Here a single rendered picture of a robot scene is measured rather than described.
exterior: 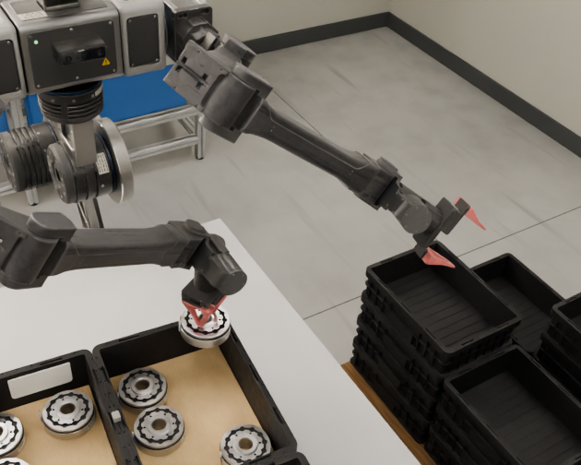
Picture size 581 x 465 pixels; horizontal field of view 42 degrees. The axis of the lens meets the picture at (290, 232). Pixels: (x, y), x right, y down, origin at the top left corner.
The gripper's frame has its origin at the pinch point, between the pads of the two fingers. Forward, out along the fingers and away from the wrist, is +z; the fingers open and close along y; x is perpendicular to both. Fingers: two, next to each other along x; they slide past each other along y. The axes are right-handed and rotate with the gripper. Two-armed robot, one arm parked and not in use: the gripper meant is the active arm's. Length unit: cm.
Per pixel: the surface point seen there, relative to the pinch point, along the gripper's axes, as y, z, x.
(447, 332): 77, 49, -41
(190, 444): -15.7, 20.1, -6.9
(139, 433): -20.3, 17.5, 2.2
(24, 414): -26.6, 21.4, 26.7
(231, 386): 1.4, 19.3, -6.8
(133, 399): -14.2, 17.5, 8.2
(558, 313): 91, 37, -69
